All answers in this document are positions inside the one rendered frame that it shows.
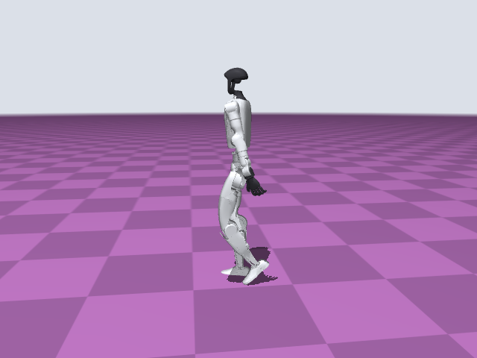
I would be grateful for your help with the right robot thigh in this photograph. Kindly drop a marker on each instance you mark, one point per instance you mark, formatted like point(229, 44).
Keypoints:
point(240, 220)

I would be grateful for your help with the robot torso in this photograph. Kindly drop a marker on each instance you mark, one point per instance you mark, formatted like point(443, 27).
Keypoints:
point(245, 117)

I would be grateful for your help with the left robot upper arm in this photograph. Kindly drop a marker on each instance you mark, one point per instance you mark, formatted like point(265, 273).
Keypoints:
point(232, 110)

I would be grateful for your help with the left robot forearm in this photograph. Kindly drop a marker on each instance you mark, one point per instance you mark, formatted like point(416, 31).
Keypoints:
point(241, 150)

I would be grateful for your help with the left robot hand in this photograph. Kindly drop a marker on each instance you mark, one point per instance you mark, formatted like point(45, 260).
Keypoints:
point(253, 184)

